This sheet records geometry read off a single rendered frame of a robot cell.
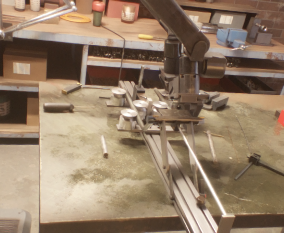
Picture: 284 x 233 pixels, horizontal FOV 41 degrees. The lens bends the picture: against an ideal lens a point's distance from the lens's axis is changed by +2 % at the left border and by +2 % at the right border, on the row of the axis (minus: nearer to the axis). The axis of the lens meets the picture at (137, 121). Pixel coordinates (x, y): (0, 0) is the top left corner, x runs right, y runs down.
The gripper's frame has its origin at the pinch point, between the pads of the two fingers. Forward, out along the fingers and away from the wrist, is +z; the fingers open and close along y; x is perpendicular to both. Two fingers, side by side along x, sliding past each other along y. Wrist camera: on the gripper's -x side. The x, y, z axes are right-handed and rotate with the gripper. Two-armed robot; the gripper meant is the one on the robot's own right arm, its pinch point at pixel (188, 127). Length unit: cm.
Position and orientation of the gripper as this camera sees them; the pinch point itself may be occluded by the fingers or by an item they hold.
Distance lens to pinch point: 105.9
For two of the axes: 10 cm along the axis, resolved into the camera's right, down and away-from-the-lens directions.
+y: -9.6, -0.3, -2.7
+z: -0.2, 10.0, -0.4
